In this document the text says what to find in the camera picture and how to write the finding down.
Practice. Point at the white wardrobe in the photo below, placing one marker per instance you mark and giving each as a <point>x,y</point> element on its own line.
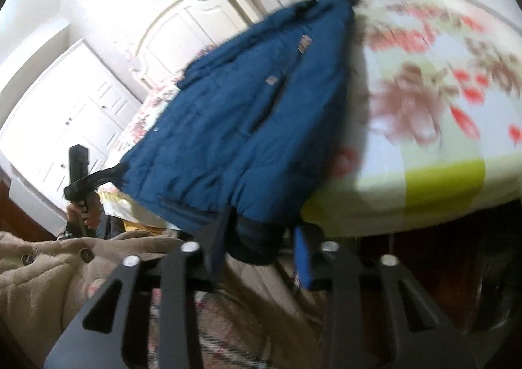
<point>61,116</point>

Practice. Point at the blue quilted jacket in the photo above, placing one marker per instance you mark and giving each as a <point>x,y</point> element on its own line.
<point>244,128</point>

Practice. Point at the yellow daisy quilt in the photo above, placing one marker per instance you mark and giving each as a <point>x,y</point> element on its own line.
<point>142,226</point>

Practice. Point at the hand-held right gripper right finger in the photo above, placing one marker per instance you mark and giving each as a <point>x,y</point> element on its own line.
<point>305,259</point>

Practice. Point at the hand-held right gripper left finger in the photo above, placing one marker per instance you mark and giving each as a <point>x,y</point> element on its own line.
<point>214,255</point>

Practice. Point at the floral checked bedsheet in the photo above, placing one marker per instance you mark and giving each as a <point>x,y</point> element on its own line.
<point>428,87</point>

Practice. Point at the beige fleece coat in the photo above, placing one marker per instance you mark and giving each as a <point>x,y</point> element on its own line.
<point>40,291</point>

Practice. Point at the white bed headboard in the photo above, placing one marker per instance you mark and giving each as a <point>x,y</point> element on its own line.
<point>171,38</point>

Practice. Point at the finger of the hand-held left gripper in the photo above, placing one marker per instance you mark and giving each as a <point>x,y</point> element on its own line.
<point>108,174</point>

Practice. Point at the plaid pants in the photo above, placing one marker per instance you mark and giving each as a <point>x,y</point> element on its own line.
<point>228,332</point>

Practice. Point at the person's left hand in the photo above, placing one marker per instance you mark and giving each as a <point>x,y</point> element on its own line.
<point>94,210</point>

